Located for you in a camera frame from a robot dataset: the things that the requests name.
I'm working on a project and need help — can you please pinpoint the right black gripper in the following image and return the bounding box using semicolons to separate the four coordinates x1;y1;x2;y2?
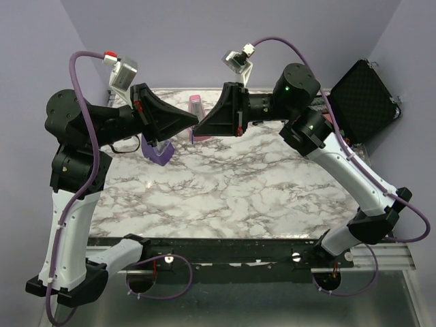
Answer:
192;82;294;138

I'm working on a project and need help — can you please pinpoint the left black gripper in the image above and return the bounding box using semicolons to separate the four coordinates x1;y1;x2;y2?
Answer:
88;83;200;149

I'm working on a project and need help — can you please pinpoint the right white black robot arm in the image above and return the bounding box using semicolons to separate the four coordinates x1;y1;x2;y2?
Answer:
193;63;411;267

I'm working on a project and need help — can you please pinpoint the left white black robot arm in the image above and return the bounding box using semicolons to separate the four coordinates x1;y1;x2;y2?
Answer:
25;84;198;308

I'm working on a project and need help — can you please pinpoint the pink metronome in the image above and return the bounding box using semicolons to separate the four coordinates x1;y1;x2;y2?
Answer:
188;95;210;144

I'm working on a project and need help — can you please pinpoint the purple metronome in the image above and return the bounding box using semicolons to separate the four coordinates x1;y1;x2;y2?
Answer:
141;136;175;166

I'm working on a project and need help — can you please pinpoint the grey purple chip stack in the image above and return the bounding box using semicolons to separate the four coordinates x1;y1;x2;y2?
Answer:
310;103;329;114

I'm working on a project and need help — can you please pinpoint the black poker chip case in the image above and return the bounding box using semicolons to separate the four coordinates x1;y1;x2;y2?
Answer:
311;59;401;145

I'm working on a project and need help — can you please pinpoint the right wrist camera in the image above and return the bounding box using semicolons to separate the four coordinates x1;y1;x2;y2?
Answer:
222;43;255;87

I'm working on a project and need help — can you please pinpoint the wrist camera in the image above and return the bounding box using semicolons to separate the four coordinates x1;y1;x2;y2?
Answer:
103;51;138;106
222;43;255;87

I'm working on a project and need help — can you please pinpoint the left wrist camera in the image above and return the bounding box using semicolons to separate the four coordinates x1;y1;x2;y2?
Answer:
103;51;138;106

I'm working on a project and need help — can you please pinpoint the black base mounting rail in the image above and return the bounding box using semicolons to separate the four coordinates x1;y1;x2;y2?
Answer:
87;234;355;283

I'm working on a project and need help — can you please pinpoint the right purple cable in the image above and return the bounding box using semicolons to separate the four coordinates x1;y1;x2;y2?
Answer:
253;36;431;296

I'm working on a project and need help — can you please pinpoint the purple cable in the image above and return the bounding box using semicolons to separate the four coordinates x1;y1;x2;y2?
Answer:
45;50;193;324
253;36;431;296

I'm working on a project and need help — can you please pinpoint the aluminium frame extrusion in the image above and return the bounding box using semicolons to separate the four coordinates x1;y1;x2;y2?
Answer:
349;243;416;271

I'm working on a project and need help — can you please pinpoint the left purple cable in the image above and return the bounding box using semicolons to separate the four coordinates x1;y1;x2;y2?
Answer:
45;50;193;324

